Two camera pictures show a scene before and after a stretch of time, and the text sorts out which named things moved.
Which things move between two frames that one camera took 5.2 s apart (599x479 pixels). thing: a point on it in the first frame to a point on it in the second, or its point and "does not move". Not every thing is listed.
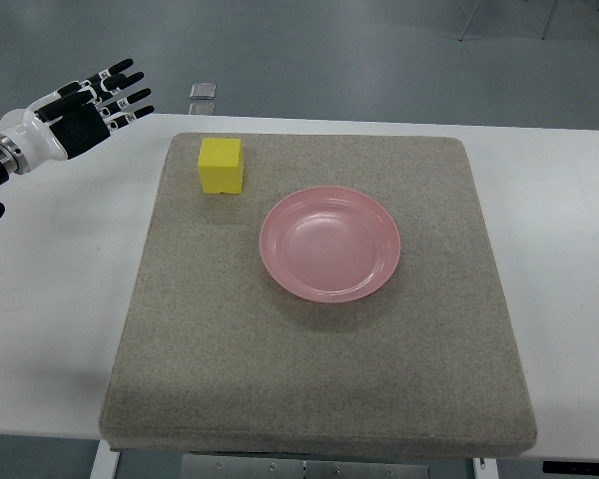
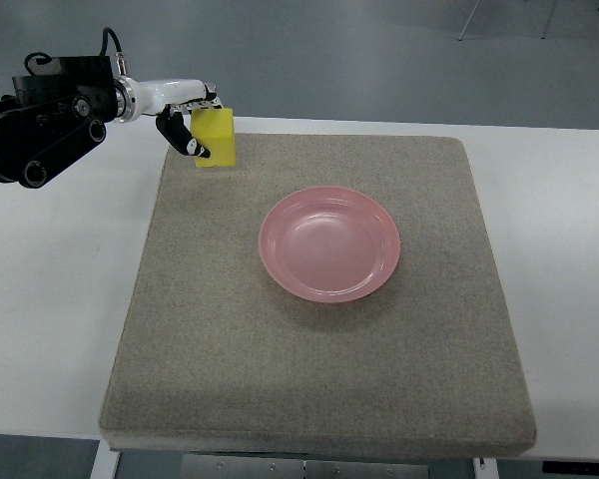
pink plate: (329, 244) does not move
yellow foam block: (221, 162) to (213, 128)
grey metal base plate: (296, 466) does not move
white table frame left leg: (106, 461) does not move
